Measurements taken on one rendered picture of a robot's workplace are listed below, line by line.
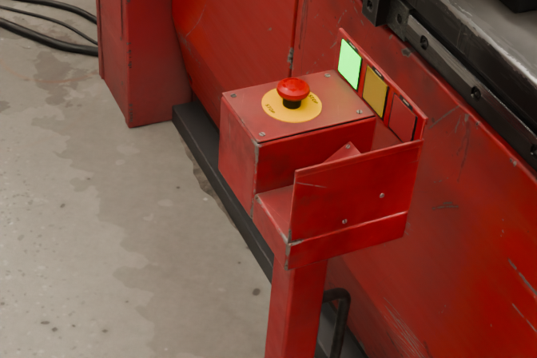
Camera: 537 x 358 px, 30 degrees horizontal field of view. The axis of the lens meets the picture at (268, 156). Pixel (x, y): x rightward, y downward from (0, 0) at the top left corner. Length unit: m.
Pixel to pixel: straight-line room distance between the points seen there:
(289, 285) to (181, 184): 1.02
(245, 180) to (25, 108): 1.39
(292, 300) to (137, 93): 1.16
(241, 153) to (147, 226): 1.01
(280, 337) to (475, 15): 0.50
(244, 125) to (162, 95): 1.26
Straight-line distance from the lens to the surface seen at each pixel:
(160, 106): 2.43
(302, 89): 1.17
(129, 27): 2.28
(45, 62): 2.69
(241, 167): 1.20
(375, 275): 1.59
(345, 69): 1.24
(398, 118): 1.15
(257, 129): 1.15
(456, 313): 1.40
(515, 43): 1.20
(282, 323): 1.36
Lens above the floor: 1.47
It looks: 38 degrees down
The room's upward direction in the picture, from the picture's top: 5 degrees clockwise
